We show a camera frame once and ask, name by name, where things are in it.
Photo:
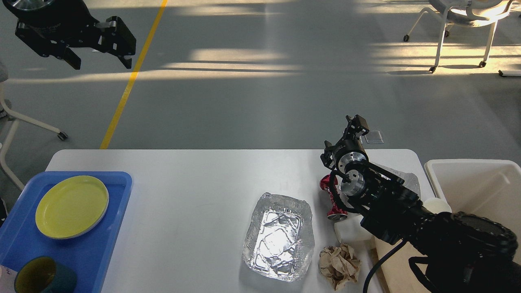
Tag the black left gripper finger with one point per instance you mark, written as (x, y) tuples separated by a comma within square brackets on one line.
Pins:
[(71, 58), (116, 39)]

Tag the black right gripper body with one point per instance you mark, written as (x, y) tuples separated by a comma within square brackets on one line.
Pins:
[(337, 156)]

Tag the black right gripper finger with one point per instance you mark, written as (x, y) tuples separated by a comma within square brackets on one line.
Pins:
[(350, 132), (360, 126)]

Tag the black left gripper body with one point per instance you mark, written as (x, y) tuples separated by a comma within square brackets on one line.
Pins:
[(47, 26)]

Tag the yellow plastic plate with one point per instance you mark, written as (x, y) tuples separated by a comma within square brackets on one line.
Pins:
[(45, 213)]

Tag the dark teal ribbed mug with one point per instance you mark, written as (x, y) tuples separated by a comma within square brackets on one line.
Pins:
[(45, 275)]

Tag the pink ribbed mug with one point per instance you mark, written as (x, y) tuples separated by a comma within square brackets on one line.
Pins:
[(7, 279)]

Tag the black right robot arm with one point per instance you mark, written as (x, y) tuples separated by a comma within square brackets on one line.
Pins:
[(396, 216)]

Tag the crushed red soda can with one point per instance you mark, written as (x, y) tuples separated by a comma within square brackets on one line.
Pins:
[(335, 214)]

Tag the white chair base left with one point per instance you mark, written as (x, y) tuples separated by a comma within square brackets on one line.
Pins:
[(15, 118)]

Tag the crumpled brown paper ball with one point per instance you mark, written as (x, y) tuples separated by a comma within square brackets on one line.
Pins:
[(339, 265)]

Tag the aluminium foil tray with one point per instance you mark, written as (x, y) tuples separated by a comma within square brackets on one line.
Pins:
[(279, 242)]

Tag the wooden board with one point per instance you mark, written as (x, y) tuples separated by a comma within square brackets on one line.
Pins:
[(395, 275)]

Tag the white plastic bin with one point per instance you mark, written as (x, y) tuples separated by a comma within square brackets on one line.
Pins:
[(480, 191)]

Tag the pale green plate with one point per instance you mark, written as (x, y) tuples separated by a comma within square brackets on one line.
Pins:
[(80, 207)]

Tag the white office chair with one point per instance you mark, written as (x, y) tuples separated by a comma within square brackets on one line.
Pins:
[(464, 13)]

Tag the blue plastic tray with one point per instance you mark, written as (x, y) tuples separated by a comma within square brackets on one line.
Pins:
[(87, 255)]

